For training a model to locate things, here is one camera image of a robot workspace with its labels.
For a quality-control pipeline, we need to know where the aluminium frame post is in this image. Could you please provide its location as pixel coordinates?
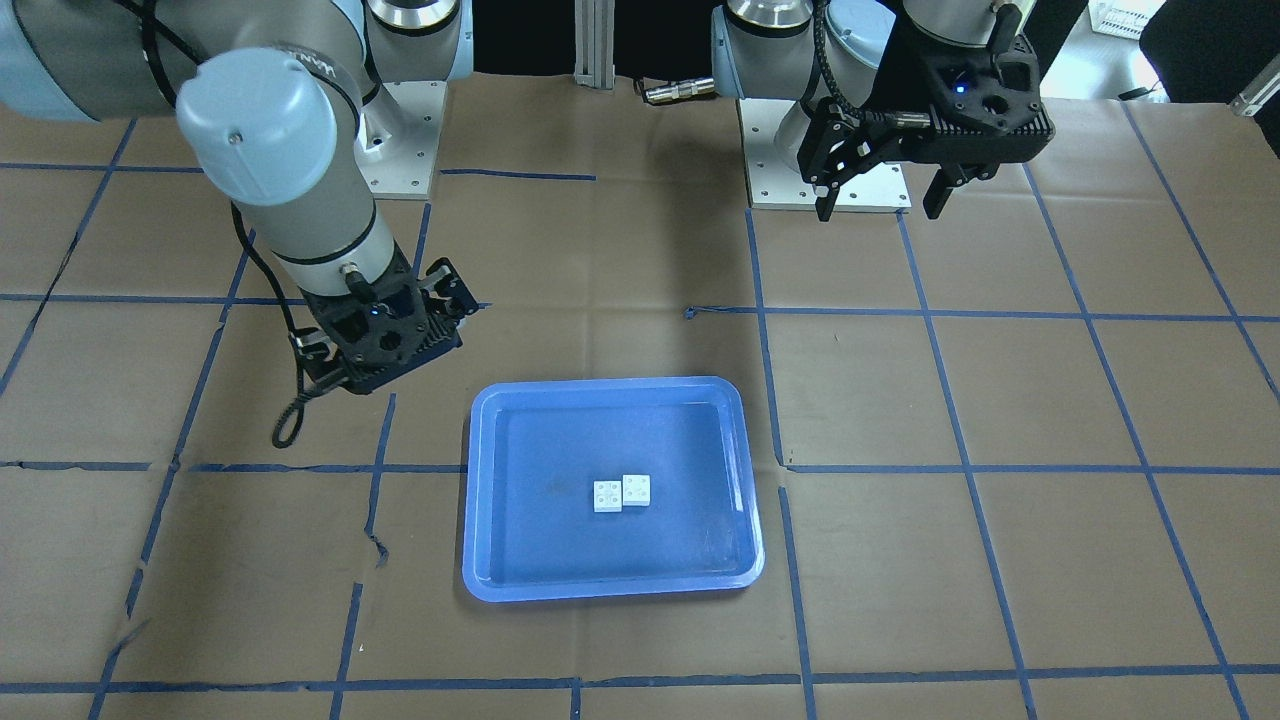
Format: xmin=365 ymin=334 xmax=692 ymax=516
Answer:
xmin=573 ymin=0 xmax=616 ymax=92

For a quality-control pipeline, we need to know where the white building block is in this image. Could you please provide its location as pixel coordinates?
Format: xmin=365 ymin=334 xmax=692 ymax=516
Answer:
xmin=591 ymin=479 xmax=623 ymax=514
xmin=621 ymin=474 xmax=652 ymax=507

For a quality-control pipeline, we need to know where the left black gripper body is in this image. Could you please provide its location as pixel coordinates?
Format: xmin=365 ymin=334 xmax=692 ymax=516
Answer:
xmin=797 ymin=10 xmax=1056 ymax=192

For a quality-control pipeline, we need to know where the blue plastic tray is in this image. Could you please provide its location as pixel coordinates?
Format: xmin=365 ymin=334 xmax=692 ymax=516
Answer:
xmin=461 ymin=375 xmax=765 ymax=603

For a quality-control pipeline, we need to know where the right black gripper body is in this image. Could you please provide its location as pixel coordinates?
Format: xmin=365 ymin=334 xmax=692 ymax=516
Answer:
xmin=294 ymin=258 xmax=481 ymax=395

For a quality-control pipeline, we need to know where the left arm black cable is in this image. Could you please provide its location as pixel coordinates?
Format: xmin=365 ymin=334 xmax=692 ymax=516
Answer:
xmin=812 ymin=0 xmax=936 ymax=131

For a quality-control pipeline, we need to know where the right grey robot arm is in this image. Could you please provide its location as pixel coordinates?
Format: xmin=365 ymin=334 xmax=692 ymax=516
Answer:
xmin=3 ymin=1 xmax=477 ymax=395

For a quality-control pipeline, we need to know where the brown paper table cover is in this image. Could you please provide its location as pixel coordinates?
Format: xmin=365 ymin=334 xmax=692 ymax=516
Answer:
xmin=1 ymin=76 xmax=1279 ymax=719

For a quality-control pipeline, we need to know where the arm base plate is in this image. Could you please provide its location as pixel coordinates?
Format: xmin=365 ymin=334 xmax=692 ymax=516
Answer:
xmin=735 ymin=97 xmax=913 ymax=214
xmin=355 ymin=81 xmax=448 ymax=201

